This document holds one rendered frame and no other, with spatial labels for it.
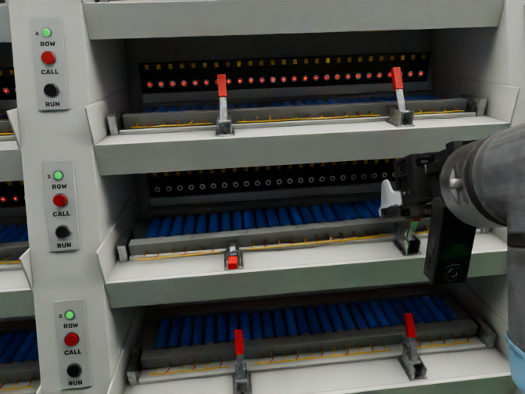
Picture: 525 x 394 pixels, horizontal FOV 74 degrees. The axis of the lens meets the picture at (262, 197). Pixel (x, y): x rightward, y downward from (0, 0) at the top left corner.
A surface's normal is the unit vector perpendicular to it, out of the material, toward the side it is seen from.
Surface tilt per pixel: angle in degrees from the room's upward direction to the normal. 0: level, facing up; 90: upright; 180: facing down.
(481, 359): 23
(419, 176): 83
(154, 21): 112
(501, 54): 90
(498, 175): 91
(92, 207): 90
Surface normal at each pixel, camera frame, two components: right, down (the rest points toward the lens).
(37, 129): 0.07, 0.03
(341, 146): 0.09, 0.41
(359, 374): -0.03, -0.91
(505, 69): -0.99, 0.07
